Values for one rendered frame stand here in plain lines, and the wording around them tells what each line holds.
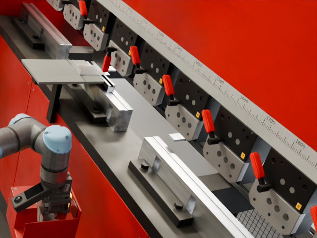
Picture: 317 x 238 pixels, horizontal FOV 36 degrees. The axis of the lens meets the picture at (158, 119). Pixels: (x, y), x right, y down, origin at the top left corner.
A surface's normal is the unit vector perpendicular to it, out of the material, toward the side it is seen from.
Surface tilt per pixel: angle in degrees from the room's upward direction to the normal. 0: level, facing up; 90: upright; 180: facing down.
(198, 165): 0
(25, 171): 90
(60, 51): 90
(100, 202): 90
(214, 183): 0
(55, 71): 0
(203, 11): 90
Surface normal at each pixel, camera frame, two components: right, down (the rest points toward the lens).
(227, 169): -0.80, 0.06
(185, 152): 0.28, -0.84
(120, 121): 0.52, 0.53
